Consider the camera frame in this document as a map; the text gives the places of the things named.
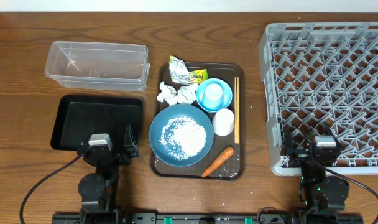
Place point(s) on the white tissue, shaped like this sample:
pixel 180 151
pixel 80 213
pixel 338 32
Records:
pixel 184 95

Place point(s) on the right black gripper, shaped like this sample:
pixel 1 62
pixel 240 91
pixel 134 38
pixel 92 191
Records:
pixel 299 155

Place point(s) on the white cup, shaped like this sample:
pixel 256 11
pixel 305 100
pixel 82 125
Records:
pixel 223 122

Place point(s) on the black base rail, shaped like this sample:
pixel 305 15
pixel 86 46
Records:
pixel 151 218

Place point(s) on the wooden chopstick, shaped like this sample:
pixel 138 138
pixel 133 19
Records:
pixel 235 110

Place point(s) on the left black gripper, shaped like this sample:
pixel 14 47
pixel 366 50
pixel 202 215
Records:
pixel 132 152

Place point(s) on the grey dishwasher rack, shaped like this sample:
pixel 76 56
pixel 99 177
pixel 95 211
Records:
pixel 317 76

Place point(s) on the orange carrot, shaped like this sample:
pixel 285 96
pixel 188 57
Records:
pixel 221 159

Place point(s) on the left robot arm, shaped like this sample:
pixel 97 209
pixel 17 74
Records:
pixel 98 190

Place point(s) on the clear plastic bin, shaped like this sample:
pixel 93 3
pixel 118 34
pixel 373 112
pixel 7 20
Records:
pixel 98 65

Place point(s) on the wooden chopstick left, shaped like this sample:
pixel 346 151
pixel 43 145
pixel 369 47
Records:
pixel 235 110

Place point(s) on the wooden chopstick right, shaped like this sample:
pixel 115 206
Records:
pixel 237 110

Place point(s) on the pile of white rice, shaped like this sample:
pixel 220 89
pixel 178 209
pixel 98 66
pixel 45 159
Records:
pixel 183 138

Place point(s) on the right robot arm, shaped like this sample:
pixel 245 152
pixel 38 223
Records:
pixel 324 196

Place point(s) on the light blue bowl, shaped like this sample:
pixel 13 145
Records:
pixel 227 93

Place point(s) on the light blue cup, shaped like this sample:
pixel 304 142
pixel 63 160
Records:
pixel 213 96

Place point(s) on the yellow green snack wrapper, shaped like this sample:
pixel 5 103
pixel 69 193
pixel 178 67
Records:
pixel 180 74

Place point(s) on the black plastic tray bin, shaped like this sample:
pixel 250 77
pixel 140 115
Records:
pixel 76 114

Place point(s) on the dark blue plate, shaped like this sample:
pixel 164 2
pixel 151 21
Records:
pixel 173 112

